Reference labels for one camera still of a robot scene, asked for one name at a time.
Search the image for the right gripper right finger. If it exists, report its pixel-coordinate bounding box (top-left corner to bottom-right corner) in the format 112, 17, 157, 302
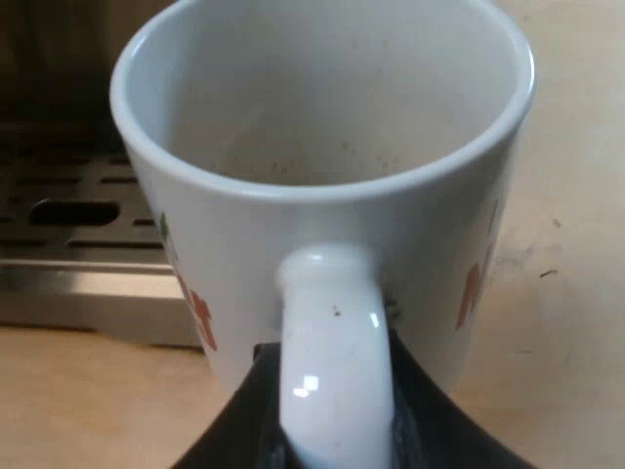
385, 325, 513, 469

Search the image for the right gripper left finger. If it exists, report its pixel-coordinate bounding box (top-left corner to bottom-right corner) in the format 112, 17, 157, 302
174, 341, 294, 469

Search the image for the white mug with red print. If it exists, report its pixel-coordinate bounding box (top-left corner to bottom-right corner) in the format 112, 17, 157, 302
108, 0, 537, 469

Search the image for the steel espresso machine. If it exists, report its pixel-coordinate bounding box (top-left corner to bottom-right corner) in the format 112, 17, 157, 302
0, 0, 206, 349

